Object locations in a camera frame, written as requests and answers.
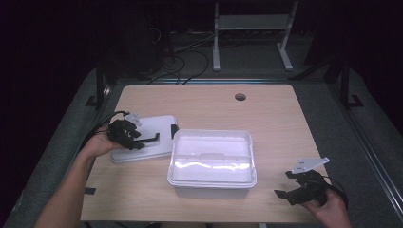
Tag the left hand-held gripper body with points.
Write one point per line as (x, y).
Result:
(120, 133)

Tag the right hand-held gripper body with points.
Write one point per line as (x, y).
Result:
(312, 188)

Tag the white plastic storage box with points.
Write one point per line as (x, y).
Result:
(212, 164)

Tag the person's left hand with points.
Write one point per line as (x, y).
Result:
(98, 144)

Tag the person's right hand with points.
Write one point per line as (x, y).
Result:
(332, 212)

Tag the black tape strip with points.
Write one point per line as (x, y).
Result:
(90, 191)

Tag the white metal stand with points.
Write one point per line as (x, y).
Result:
(253, 22)

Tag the black frame post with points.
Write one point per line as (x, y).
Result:
(346, 85)
(99, 85)

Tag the aluminium frame rail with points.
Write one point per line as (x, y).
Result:
(367, 148)
(68, 172)

